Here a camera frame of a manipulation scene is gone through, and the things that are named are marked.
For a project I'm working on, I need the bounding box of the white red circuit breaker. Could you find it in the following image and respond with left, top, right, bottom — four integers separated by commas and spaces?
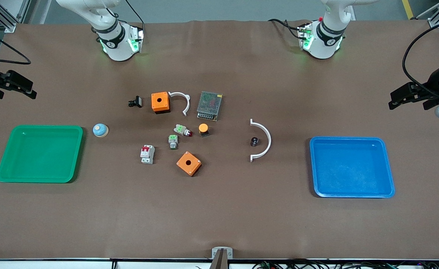
140, 145, 156, 165

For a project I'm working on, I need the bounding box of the green plastic tray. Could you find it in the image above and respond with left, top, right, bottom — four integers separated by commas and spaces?
0, 125, 83, 183

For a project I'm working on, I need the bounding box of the blue plastic tray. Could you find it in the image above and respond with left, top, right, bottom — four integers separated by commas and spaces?
309, 136, 396, 198

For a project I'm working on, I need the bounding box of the blue dome buzzer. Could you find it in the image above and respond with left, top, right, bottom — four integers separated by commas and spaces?
92, 123, 110, 138

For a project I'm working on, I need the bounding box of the large white curved clamp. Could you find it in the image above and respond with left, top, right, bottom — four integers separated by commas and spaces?
250, 119, 272, 163

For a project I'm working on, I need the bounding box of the orange button box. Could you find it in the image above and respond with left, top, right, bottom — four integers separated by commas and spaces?
151, 92, 171, 114
176, 151, 202, 177

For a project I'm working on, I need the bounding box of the small white curved clamp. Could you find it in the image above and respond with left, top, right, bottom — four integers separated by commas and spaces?
168, 92, 191, 117

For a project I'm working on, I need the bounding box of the red tip indicator lamp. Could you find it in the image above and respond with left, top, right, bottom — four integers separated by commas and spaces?
174, 124, 193, 137

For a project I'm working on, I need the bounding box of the metal mesh power supply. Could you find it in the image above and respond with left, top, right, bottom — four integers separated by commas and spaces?
196, 91, 223, 121

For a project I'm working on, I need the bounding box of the brown table mat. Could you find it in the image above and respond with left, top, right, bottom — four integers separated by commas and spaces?
0, 19, 439, 260

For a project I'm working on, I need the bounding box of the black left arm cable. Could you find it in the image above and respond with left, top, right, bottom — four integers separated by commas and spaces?
402, 17, 439, 97

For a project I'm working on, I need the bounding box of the aluminium frame profile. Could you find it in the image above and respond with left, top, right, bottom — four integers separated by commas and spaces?
0, 0, 31, 33
416, 0, 439, 28

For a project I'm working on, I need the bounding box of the black right base cable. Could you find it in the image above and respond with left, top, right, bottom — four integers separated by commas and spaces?
124, 0, 145, 30

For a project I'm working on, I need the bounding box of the black base cable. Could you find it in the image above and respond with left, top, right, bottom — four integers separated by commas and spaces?
124, 0, 145, 30
268, 19, 306, 40

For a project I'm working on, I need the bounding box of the black left base cable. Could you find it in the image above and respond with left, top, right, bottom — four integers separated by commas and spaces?
268, 19, 306, 40

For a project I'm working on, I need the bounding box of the grey metal bracket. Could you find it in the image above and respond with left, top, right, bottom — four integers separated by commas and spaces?
211, 247, 233, 260

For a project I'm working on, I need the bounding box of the dark camera mount pole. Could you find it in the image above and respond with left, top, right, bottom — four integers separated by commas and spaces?
208, 248, 230, 269

